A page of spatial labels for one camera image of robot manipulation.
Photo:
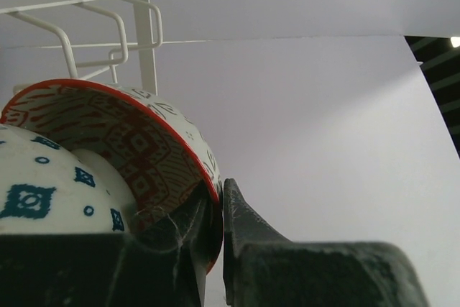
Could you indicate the blue floral pattern bowl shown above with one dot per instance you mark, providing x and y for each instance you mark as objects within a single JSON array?
[{"x": 47, "y": 189}]

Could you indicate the white wire dish rack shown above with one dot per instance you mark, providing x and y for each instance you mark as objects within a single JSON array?
[{"x": 87, "y": 38}]

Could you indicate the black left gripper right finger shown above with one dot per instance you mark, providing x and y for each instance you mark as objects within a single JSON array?
[{"x": 264, "y": 268}]

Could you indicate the red rimmed bowl underneath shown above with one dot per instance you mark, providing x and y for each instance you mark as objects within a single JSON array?
[{"x": 157, "y": 150}]

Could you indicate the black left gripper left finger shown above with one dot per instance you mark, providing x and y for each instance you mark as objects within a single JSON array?
[{"x": 165, "y": 265}]

